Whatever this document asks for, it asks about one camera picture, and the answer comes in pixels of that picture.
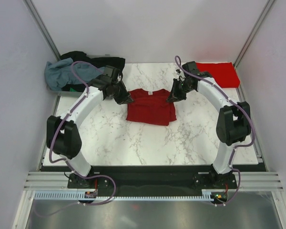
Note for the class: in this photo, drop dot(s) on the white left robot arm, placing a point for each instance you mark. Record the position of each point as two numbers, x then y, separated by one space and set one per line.
62 132

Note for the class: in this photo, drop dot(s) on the right corner aluminium post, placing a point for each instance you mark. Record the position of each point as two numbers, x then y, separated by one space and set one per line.
254 31

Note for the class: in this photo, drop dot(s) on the dark red t shirt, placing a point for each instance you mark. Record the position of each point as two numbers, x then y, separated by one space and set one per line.
151 107

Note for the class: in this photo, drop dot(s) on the white slotted cable duct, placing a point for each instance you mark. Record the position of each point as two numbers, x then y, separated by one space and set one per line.
97 195

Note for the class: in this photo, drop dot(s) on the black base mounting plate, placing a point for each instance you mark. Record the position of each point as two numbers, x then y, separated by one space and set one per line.
149 180

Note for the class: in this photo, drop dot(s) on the aluminium frame rail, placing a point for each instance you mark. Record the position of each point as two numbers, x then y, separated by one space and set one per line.
250 181

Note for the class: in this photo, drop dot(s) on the folded bright red t shirt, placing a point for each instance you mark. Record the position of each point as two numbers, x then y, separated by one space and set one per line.
223 73

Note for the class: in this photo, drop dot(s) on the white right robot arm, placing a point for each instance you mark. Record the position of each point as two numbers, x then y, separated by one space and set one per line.
234 123

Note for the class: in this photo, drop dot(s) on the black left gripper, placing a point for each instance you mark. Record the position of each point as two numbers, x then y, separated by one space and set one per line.
125 98

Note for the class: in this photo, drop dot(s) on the grey plastic laundry bin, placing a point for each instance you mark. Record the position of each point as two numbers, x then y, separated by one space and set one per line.
74 94

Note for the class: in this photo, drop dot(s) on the blue grey t shirt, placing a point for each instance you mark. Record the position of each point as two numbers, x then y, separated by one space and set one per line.
59 74

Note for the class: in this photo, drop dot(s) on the black t shirt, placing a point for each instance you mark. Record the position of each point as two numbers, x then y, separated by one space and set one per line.
98 62

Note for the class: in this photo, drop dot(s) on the left corner aluminium post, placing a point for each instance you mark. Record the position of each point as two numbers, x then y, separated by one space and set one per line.
42 27

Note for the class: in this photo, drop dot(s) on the corner aluminium post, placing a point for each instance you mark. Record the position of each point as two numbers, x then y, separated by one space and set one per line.
254 31
42 27

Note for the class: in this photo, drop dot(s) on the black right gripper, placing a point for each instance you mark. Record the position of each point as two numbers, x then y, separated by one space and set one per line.
175 95

